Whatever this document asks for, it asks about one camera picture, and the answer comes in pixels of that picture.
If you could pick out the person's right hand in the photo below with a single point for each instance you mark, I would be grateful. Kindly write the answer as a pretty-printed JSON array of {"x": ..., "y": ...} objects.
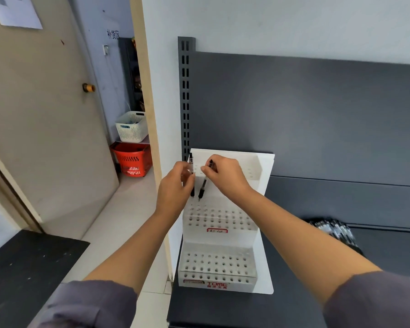
[{"x": 229, "y": 177}]

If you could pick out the person's left hand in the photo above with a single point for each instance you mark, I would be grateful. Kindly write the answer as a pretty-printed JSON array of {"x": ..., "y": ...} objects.
[{"x": 174, "y": 192}]

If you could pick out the clear-barrel black-grip pen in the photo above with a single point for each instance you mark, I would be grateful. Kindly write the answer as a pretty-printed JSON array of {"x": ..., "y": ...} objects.
[
  {"x": 202, "y": 189},
  {"x": 192, "y": 192}
]

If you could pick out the white tiered pen holder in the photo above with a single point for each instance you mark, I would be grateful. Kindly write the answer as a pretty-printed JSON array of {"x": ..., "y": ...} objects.
[{"x": 218, "y": 239}]

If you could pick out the row of clear-barrel pens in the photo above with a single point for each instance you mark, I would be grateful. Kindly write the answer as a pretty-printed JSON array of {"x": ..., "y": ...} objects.
[{"x": 338, "y": 232}]

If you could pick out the person's right forearm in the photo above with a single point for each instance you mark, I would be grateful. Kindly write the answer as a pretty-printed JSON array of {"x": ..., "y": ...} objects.
[{"x": 307, "y": 245}]

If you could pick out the person's left forearm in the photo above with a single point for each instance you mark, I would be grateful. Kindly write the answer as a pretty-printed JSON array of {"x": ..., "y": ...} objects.
[{"x": 133, "y": 252}]

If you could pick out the red plastic basket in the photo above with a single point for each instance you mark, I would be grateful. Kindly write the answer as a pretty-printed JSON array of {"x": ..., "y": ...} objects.
[{"x": 133, "y": 160}]

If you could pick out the white woven basket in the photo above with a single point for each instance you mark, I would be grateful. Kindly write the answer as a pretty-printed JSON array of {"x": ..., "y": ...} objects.
[{"x": 131, "y": 128}]

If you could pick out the white slotted shelf upright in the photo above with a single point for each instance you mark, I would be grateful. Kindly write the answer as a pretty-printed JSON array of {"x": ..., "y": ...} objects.
[{"x": 186, "y": 99}]

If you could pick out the dark grey shelf unit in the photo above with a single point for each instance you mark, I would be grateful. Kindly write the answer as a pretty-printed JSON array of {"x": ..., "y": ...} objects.
[{"x": 311, "y": 116}]

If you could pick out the brass door knob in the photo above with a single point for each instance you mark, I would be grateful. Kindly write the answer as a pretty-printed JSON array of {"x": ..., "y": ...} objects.
[{"x": 88, "y": 87}]

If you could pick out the grey left sleeve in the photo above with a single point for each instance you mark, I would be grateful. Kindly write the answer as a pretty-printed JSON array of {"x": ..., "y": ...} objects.
[{"x": 85, "y": 305}]

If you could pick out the grey sleeve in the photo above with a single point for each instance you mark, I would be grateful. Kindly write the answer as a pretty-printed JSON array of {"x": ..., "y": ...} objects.
[
  {"x": 85, "y": 305},
  {"x": 376, "y": 302}
]

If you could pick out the beige door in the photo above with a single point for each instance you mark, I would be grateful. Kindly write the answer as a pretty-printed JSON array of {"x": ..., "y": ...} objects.
[{"x": 44, "y": 116}]

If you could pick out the grey right sleeve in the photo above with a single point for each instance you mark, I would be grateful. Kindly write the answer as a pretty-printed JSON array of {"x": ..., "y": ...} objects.
[{"x": 376, "y": 302}]

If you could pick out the white paper notice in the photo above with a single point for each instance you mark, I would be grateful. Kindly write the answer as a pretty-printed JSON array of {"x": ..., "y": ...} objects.
[{"x": 17, "y": 11}]

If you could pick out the white wall switch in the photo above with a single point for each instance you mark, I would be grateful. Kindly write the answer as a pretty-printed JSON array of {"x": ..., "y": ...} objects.
[{"x": 105, "y": 50}]

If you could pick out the brown door frame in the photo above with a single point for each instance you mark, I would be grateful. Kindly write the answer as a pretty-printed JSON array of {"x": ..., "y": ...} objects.
[{"x": 10, "y": 187}]

